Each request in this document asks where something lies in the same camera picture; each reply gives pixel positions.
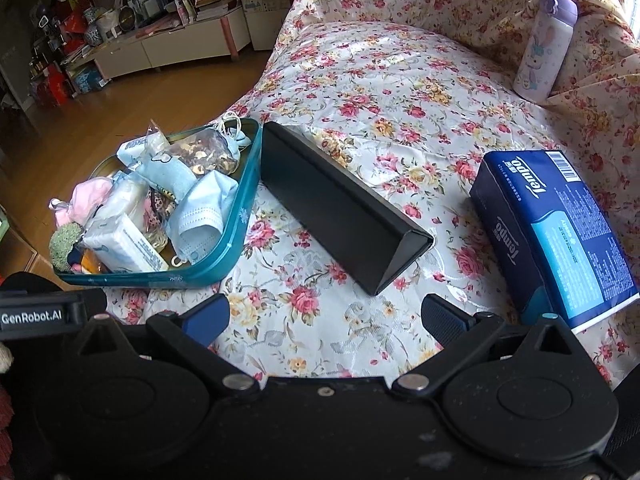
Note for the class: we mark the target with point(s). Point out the purple white thermos bottle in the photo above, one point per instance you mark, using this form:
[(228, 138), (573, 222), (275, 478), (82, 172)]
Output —
[(542, 55)]

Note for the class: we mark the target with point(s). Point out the white low cabinet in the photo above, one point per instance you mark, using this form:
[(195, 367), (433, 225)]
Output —
[(165, 50)]

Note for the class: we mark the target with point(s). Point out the clear plastic packet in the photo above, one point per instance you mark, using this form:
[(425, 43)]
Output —
[(125, 195)]

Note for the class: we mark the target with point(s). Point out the white cupboard with stickers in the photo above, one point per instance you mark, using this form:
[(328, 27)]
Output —
[(260, 10)]

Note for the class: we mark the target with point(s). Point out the leopard print scrunchie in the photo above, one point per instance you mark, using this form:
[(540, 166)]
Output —
[(157, 205)]

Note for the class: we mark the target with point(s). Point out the blue box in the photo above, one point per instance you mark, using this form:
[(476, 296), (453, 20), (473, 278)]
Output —
[(87, 80)]

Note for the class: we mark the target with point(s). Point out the red boxes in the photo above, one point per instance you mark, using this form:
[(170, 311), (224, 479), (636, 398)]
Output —
[(52, 87)]

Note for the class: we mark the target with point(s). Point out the orange white navy scarf bundle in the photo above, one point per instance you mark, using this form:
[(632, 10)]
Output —
[(87, 262)]

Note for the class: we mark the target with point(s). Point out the light blue cloth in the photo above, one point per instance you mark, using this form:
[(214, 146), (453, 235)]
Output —
[(165, 172)]

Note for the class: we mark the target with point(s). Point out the blue face mask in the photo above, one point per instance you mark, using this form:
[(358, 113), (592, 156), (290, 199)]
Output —
[(200, 215)]

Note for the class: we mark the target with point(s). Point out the light blue mask with loops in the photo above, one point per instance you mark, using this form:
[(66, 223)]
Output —
[(240, 135)]

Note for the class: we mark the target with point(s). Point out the bag of brown patterned pieces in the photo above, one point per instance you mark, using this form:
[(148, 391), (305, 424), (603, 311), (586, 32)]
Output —
[(205, 152)]

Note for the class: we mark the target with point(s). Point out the white blue printed bag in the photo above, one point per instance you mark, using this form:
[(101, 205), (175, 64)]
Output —
[(137, 147)]

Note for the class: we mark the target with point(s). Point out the green fuzzy ball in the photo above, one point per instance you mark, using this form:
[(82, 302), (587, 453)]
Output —
[(65, 247)]

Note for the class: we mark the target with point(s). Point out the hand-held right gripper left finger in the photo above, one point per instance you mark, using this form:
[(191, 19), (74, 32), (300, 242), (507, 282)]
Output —
[(205, 320)]

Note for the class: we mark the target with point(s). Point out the blue tissue pack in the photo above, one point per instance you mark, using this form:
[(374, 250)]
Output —
[(550, 240)]

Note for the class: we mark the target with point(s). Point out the pink cloth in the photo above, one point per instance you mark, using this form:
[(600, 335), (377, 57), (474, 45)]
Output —
[(87, 195)]

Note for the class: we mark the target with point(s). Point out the teal tin tray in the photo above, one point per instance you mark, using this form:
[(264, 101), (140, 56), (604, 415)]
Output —
[(235, 240)]

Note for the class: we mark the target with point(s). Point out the clutter of books and boxes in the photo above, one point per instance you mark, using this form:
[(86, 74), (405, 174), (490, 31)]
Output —
[(125, 10)]

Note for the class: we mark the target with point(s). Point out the small-flower floral sofa cover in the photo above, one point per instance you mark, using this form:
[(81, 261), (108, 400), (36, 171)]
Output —
[(400, 110)]

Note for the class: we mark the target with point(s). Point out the black triangular box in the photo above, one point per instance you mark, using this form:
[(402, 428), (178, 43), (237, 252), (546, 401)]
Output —
[(325, 195)]

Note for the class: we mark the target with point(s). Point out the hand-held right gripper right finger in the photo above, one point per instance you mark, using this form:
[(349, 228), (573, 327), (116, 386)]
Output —
[(442, 317)]

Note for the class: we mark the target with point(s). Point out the small white tissue pack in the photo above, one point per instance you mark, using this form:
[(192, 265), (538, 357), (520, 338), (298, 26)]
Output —
[(125, 245)]

